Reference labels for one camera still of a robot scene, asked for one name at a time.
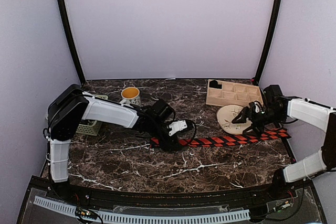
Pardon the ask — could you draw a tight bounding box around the left black frame post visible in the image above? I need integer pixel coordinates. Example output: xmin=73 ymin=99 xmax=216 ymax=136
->
xmin=57 ymin=0 xmax=86 ymax=84

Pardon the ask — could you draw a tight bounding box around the black frame post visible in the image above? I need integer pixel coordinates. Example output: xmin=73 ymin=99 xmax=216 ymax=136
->
xmin=57 ymin=0 xmax=86 ymax=84
xmin=251 ymin=0 xmax=281 ymax=86

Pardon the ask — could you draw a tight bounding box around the red navy striped tie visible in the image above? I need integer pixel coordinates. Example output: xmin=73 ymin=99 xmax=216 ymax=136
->
xmin=150 ymin=128 xmax=292 ymax=149

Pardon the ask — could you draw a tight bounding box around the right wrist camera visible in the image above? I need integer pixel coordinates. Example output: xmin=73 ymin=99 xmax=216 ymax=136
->
xmin=253 ymin=101 xmax=263 ymax=113

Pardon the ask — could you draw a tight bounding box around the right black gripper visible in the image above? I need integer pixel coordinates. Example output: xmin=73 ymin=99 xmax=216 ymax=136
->
xmin=233 ymin=106 xmax=285 ymax=137

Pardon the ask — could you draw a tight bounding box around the white patterned mug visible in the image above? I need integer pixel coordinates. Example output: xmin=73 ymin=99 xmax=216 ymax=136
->
xmin=120 ymin=87 xmax=141 ymax=106

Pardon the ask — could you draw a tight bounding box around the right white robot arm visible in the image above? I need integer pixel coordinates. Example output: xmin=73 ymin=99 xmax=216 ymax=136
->
xmin=232 ymin=84 xmax=335 ymax=200

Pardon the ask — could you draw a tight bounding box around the wooden compartment organizer box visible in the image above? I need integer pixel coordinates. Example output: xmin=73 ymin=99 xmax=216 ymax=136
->
xmin=206 ymin=79 xmax=264 ymax=107

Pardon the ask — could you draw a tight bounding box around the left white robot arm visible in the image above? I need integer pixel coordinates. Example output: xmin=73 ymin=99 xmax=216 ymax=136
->
xmin=43 ymin=84 xmax=187 ymax=201

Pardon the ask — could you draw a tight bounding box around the bird pattern ceramic plate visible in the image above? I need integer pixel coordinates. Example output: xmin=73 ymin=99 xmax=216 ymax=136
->
xmin=216 ymin=105 xmax=251 ymax=135

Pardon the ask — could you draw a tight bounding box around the white slotted cable duct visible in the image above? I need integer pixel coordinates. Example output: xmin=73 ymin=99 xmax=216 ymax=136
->
xmin=33 ymin=196 xmax=250 ymax=223

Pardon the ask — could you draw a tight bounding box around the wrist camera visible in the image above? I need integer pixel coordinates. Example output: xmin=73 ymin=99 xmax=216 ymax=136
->
xmin=168 ymin=120 xmax=188 ymax=136
xmin=253 ymin=101 xmax=263 ymax=113

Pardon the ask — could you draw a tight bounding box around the right black frame post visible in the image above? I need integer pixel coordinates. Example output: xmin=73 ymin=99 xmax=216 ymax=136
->
xmin=251 ymin=0 xmax=281 ymax=86

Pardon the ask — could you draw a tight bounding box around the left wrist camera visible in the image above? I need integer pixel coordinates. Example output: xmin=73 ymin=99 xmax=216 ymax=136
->
xmin=168 ymin=120 xmax=188 ymax=136

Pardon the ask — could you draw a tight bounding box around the black rolled tie in box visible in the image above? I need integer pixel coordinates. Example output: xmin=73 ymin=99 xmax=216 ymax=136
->
xmin=209 ymin=80 xmax=222 ymax=89

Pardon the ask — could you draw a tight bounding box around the green plastic basket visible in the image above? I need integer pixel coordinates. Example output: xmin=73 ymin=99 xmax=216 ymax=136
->
xmin=75 ymin=94 xmax=109 ymax=137

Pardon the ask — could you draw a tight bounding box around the black front rail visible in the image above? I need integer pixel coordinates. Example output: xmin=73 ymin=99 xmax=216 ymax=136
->
xmin=28 ymin=176 xmax=304 ymax=209

